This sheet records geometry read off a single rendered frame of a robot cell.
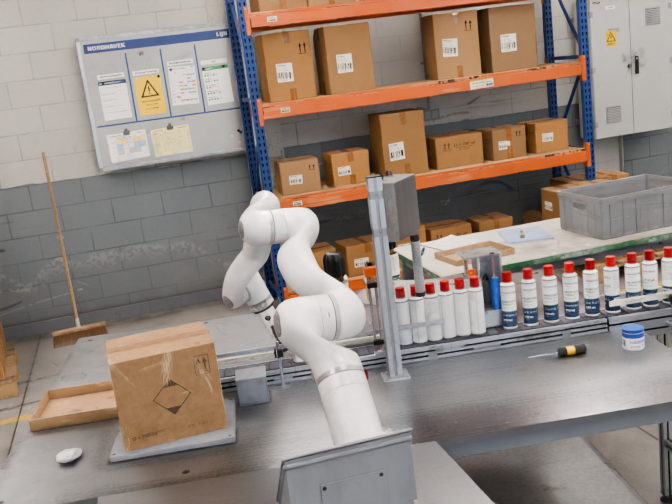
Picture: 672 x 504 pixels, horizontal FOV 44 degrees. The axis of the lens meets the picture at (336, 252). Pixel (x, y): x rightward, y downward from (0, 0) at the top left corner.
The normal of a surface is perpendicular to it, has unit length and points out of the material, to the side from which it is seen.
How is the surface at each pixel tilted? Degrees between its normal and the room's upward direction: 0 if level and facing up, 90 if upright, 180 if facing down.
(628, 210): 90
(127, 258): 90
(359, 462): 90
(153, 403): 90
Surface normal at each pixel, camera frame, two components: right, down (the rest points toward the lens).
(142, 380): 0.30, 0.18
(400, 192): 0.87, 0.00
